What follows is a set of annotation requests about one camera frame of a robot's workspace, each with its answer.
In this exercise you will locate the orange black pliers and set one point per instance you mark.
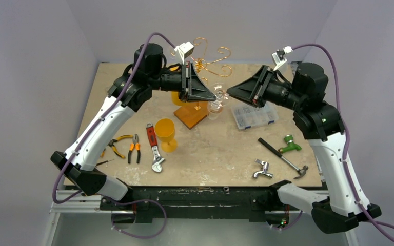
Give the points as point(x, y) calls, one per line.
point(134, 146)

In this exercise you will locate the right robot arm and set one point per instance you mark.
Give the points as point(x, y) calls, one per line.
point(322, 126)

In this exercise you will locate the gold wire wine glass rack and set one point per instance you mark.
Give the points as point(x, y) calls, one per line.
point(206, 68)

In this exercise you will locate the black table front rail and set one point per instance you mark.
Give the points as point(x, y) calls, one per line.
point(146, 203)

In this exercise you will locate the green faucet valve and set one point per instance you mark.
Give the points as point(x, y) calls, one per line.
point(290, 145)

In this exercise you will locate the wooden rack base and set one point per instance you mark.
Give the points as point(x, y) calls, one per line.
point(191, 114)

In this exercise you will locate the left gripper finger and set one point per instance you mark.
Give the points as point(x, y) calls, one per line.
point(200, 96)
point(193, 86)

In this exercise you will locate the small black hex key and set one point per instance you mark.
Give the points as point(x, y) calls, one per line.
point(104, 162)

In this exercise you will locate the chrome faucet tap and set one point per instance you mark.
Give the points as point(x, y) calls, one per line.
point(264, 170)

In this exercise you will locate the aluminium frame rail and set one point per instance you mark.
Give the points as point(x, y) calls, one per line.
point(78, 204)

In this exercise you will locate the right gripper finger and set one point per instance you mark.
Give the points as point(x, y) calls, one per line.
point(247, 98)
point(256, 84)

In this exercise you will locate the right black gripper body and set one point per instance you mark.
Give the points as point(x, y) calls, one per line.
point(262, 86)

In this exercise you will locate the black handled hammer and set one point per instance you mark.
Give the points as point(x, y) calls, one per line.
point(300, 171)

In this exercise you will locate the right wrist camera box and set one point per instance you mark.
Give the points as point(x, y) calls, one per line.
point(279, 58)

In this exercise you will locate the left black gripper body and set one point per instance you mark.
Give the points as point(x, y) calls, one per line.
point(174, 81)

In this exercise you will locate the clear wine glass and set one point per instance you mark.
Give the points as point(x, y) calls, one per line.
point(222, 99)

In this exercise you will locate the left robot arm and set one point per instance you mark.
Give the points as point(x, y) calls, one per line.
point(124, 98)

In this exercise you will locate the yellow wine glass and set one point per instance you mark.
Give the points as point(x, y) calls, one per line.
point(165, 131)
point(176, 99)

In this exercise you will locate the red adjustable wrench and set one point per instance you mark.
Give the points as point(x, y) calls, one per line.
point(158, 159)

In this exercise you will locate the clear plastic screw box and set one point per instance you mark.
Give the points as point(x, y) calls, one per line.
point(247, 117)

